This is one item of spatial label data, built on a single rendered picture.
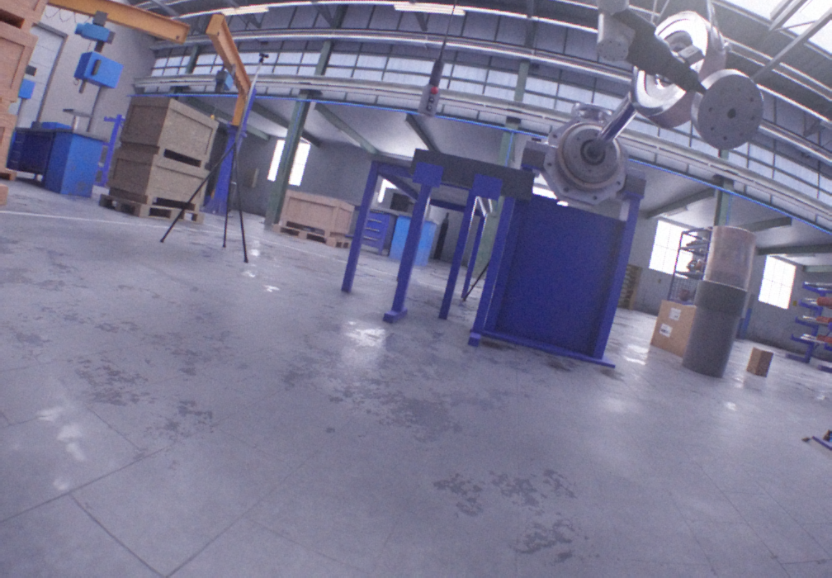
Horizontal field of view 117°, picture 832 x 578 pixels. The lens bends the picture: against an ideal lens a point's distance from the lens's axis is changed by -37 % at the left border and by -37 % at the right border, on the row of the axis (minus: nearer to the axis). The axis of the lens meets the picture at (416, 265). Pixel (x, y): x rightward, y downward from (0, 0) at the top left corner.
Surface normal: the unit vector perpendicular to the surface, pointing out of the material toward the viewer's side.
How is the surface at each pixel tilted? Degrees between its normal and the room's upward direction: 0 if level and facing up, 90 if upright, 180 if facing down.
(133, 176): 90
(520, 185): 90
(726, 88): 131
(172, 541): 0
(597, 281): 90
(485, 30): 90
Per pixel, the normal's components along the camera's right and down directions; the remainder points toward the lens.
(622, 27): 0.18, -0.12
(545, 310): -0.20, 0.01
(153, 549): 0.23, -0.97
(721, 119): -0.11, 0.69
